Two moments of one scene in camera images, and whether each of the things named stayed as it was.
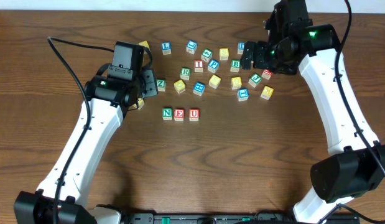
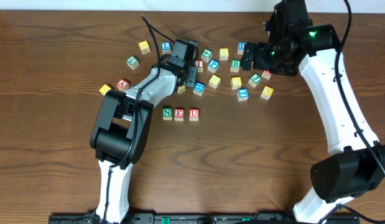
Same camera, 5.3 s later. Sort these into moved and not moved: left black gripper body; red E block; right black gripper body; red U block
Moved: left black gripper body
Not moved: red U block; right black gripper body; red E block
